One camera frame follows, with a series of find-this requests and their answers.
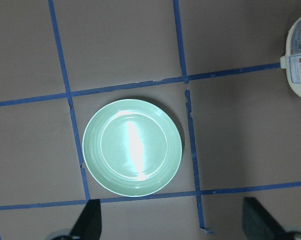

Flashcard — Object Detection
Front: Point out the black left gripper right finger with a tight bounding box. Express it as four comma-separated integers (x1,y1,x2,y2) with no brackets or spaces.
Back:
242,197,286,240

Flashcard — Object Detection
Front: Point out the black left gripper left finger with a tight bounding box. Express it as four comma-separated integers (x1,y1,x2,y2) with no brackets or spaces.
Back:
69,199,102,240

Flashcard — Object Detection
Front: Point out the white rice cooker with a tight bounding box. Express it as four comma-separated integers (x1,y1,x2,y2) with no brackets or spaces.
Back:
280,17,301,97

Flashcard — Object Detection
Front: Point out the light green plate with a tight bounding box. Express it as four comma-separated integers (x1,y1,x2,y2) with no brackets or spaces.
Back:
82,99,183,198

